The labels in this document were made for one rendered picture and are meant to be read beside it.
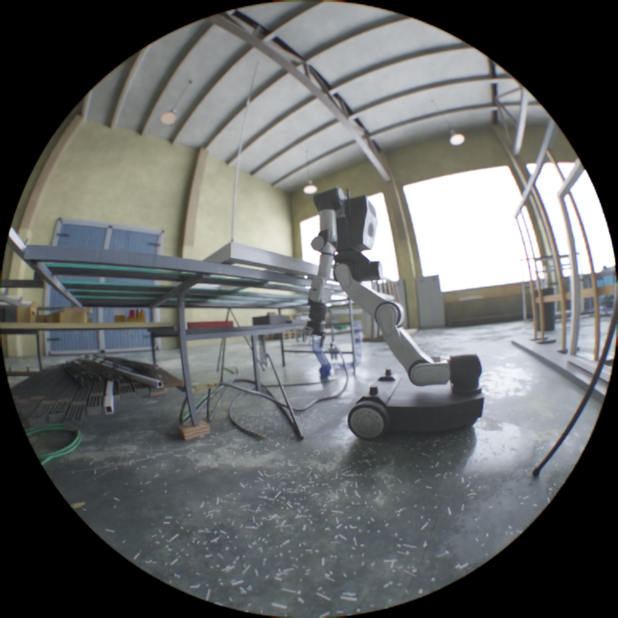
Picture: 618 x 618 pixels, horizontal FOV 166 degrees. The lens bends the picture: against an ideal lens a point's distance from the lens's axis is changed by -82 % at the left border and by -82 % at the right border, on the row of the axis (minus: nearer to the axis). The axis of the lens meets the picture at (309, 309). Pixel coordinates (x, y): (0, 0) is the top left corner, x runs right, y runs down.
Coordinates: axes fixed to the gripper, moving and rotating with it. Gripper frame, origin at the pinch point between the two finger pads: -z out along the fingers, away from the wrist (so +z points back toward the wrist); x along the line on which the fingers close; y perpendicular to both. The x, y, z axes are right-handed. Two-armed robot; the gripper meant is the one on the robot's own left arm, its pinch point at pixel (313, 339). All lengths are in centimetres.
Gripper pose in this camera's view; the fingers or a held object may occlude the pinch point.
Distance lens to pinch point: 111.5
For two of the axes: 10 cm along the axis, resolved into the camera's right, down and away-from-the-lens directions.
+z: 1.6, -9.8, -0.9
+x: -8.0, -1.8, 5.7
